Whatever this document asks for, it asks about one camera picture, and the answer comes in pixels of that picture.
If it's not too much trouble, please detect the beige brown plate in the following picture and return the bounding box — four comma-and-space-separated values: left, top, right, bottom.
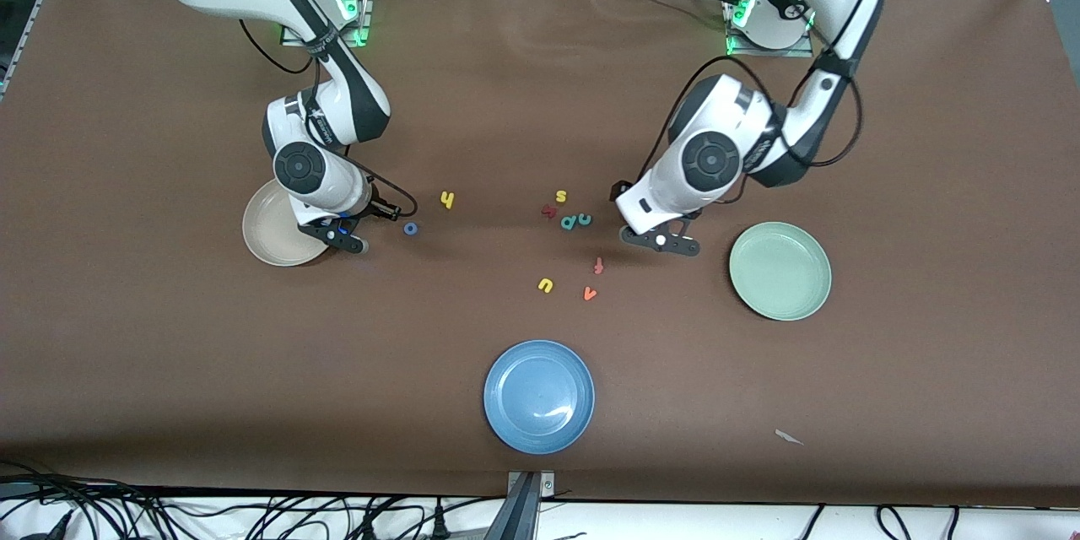
242, 179, 334, 267

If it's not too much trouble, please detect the light green plate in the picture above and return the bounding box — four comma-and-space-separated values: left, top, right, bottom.
729, 221, 833, 321

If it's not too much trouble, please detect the blue plate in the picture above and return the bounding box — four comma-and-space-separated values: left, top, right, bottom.
483, 340, 596, 455

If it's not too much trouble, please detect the long black right arm cable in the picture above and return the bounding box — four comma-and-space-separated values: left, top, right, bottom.
239, 17, 317, 75

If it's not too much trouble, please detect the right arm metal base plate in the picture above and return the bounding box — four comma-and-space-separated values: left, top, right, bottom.
283, 0, 374, 48

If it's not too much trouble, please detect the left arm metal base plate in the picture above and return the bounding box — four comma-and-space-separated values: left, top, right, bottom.
724, 0, 816, 58

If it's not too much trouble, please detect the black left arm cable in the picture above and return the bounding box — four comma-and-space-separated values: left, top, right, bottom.
633, 0, 864, 186

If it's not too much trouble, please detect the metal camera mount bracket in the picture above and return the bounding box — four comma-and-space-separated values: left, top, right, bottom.
506, 471, 556, 540

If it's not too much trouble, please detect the black floor cable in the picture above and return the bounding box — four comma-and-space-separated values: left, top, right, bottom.
876, 505, 910, 540
0, 460, 178, 540

